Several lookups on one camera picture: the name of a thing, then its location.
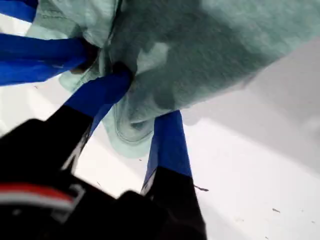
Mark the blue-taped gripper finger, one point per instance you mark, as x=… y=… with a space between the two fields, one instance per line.
x=170 y=150
x=102 y=92
x=20 y=8
x=37 y=57

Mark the pale green T-shirt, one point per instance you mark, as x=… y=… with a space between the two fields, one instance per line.
x=200 y=50

